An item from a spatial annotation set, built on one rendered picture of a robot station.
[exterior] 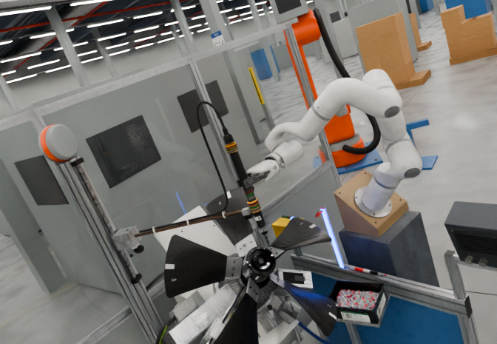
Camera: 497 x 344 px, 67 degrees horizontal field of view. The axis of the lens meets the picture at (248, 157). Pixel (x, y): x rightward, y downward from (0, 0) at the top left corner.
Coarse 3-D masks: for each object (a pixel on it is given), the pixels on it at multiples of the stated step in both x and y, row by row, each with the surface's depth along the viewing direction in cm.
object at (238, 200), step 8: (232, 192) 165; (240, 192) 163; (216, 200) 165; (224, 200) 164; (232, 200) 162; (240, 200) 161; (208, 208) 165; (216, 208) 164; (232, 208) 160; (240, 208) 159; (232, 216) 159; (240, 216) 157; (224, 224) 159; (232, 224) 158; (240, 224) 155; (248, 224) 154; (232, 232) 156; (240, 232) 154; (248, 232) 152; (232, 240) 155
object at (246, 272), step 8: (256, 248) 145; (264, 248) 146; (248, 256) 142; (256, 256) 143; (264, 256) 144; (272, 256) 145; (248, 264) 140; (256, 264) 141; (264, 264) 143; (272, 264) 143; (248, 272) 141; (256, 272) 139; (264, 272) 140; (272, 272) 142; (240, 280) 147; (256, 280) 143; (264, 280) 145
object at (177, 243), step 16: (176, 240) 139; (176, 256) 138; (192, 256) 140; (208, 256) 141; (224, 256) 143; (176, 272) 138; (192, 272) 140; (208, 272) 142; (224, 272) 144; (176, 288) 138; (192, 288) 141
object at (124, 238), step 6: (126, 228) 169; (132, 228) 166; (114, 234) 167; (120, 234) 164; (126, 234) 162; (132, 234) 165; (114, 240) 165; (120, 240) 164; (126, 240) 164; (132, 240) 164; (138, 240) 167; (120, 246) 166; (126, 246) 165; (132, 246) 164
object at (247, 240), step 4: (248, 236) 152; (252, 236) 151; (240, 240) 154; (244, 240) 153; (248, 240) 152; (252, 240) 151; (236, 244) 154; (240, 244) 153; (248, 244) 151; (252, 244) 150; (256, 244) 149; (240, 248) 153; (244, 248) 152; (248, 248) 151; (240, 252) 152; (244, 252) 151; (240, 256) 151
